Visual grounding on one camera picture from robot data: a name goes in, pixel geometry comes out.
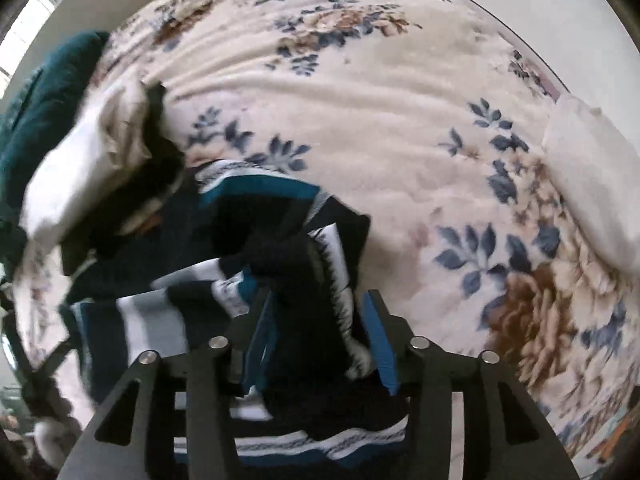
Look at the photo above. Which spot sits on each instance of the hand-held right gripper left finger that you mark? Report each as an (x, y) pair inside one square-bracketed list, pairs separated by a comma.
[(259, 345)]

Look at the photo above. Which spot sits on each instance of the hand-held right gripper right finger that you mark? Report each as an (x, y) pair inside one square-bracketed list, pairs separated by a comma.
[(381, 345)]

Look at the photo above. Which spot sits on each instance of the navy striped knit garment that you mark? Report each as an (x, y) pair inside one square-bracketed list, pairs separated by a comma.
[(280, 210)]

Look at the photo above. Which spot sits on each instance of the white fuzzy object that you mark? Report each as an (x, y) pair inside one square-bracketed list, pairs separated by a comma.
[(50, 440)]

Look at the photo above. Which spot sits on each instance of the floral fleece blanket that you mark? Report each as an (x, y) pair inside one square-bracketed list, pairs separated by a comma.
[(375, 110)]

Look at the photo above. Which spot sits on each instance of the white cream garment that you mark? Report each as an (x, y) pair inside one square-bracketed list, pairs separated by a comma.
[(75, 170)]

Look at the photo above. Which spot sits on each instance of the white cloth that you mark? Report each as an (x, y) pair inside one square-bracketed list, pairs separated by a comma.
[(585, 170)]

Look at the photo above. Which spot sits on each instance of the teal folded quilt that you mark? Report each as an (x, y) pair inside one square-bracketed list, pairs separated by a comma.
[(45, 110)]

